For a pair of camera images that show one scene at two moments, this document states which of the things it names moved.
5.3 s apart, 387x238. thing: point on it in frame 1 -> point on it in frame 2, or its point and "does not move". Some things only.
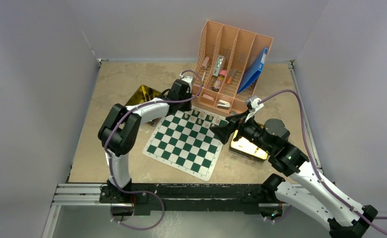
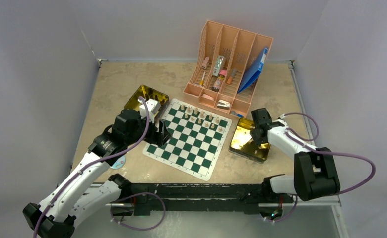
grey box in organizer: x=218 y=65 does not move
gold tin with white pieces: x=244 y=148 does not move
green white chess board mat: x=185 y=140 does not move
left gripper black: x=186 y=107 -> x=157 y=137
